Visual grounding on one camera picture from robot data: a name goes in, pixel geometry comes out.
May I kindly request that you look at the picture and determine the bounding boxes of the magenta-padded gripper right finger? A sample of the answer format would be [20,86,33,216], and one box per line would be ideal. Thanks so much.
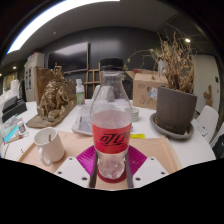
[124,144,170,189]

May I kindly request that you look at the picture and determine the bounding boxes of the wooden easel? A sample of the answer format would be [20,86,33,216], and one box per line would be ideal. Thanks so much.
[84,63,102,99]

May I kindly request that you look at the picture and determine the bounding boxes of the cardboard box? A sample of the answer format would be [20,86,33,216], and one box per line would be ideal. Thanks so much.
[125,69,168,110]

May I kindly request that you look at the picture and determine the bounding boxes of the golden relief sculpture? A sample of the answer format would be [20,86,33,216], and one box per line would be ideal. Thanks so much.
[25,64,78,129]

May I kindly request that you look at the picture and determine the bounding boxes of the grey plant saucer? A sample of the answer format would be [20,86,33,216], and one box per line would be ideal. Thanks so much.
[149,112,195,140]

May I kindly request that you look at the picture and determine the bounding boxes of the black wall screen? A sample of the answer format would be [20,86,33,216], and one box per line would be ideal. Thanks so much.
[46,40,90,74]

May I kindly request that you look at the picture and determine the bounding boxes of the small white tape roll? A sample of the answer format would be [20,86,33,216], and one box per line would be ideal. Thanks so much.
[131,107,140,123]

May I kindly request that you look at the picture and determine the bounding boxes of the open printed magazine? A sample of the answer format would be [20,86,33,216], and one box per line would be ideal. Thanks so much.
[71,99,98,137]

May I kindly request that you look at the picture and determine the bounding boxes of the wooden figure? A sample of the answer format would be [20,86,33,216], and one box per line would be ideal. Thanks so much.
[203,84,213,108]

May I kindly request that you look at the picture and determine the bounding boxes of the colourful printed book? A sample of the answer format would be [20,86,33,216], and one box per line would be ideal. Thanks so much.
[0,114,21,144]

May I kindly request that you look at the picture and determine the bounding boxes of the clear red-labelled drink bottle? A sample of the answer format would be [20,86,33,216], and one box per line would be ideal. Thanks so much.
[89,57,134,181]

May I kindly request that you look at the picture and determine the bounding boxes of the beige canvas table mat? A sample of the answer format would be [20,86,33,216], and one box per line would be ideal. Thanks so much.
[17,130,184,191]

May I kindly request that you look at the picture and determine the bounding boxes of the black flat boxes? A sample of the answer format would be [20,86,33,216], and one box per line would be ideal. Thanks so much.
[1,95,28,124]

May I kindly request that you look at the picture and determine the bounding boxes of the white plastic chair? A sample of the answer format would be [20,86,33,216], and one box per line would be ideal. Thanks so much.
[194,104,220,144]

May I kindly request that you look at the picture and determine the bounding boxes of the dried plant in grey pot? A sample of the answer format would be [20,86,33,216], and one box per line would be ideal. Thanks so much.
[126,31,198,135]

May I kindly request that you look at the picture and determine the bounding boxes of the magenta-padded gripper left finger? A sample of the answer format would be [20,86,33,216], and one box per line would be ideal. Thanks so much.
[54,144,99,188]

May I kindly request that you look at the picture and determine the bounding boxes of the small green spray bottle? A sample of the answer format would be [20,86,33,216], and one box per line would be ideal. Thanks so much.
[75,78,86,106]

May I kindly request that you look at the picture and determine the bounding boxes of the white cabinet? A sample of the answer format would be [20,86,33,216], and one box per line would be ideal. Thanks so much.
[23,52,46,103]

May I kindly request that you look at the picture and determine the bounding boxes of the long ceiling light strip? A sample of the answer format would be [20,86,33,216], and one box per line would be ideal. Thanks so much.
[6,0,121,55]

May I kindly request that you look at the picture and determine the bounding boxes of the white mug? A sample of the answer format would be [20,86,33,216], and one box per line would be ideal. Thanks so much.
[33,126,66,167]

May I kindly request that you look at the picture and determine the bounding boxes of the yellow tag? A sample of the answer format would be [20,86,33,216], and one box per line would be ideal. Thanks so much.
[129,133,146,140]

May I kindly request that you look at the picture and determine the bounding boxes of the small white jar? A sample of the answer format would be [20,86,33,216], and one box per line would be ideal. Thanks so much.
[17,120,27,134]

